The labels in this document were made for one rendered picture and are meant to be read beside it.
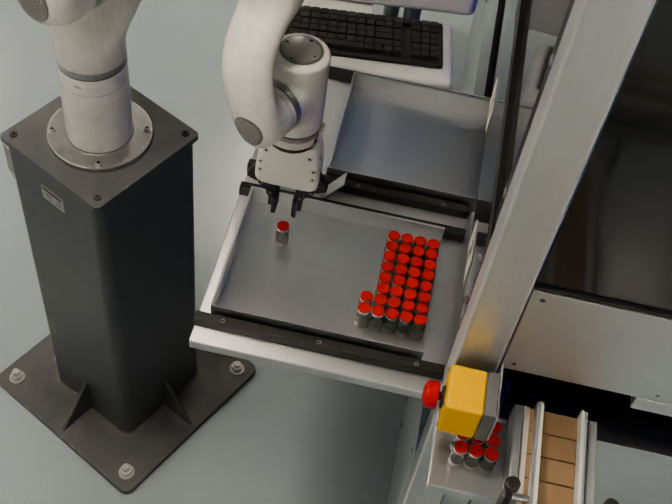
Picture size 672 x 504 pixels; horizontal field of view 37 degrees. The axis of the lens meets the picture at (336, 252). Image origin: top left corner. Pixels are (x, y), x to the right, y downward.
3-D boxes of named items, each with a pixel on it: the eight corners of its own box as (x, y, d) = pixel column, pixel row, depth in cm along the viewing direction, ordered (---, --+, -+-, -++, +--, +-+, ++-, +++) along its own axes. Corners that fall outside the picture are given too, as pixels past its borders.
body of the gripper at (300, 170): (331, 118, 152) (324, 169, 160) (265, 104, 152) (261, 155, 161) (321, 153, 147) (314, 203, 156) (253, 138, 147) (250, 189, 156)
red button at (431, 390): (448, 393, 145) (453, 378, 142) (444, 417, 142) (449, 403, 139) (422, 387, 145) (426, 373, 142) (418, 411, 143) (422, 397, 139)
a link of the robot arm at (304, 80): (296, 151, 144) (333, 116, 149) (304, 82, 133) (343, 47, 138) (250, 123, 146) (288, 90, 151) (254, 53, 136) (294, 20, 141)
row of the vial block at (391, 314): (410, 251, 172) (414, 234, 169) (394, 336, 161) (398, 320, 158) (397, 248, 172) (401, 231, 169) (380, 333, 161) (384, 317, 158)
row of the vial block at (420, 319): (436, 256, 172) (441, 240, 169) (421, 342, 161) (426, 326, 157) (423, 254, 172) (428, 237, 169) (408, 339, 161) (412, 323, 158)
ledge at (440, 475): (524, 433, 155) (527, 428, 154) (517, 511, 147) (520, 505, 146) (435, 414, 156) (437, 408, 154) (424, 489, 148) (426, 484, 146)
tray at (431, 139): (523, 121, 195) (527, 108, 193) (511, 220, 179) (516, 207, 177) (351, 85, 197) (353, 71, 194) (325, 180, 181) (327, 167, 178)
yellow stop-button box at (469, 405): (490, 399, 147) (501, 373, 141) (485, 442, 142) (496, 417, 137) (439, 387, 147) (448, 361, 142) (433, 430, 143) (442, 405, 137)
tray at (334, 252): (441, 240, 175) (445, 227, 172) (420, 364, 159) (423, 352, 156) (250, 199, 176) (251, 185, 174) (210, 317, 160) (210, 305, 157)
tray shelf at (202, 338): (522, 110, 200) (524, 104, 199) (487, 413, 157) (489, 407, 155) (287, 61, 202) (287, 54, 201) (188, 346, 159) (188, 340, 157)
